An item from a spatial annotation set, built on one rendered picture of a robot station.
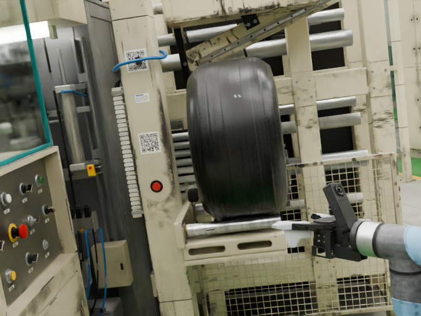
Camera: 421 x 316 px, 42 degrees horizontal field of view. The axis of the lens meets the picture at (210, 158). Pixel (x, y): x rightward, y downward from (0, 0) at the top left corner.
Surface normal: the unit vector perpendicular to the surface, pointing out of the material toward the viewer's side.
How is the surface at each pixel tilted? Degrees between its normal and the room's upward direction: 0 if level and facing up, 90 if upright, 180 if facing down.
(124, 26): 90
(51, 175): 90
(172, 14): 90
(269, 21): 90
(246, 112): 65
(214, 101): 56
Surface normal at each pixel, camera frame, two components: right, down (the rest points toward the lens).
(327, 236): -0.74, 0.07
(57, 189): -0.07, 0.17
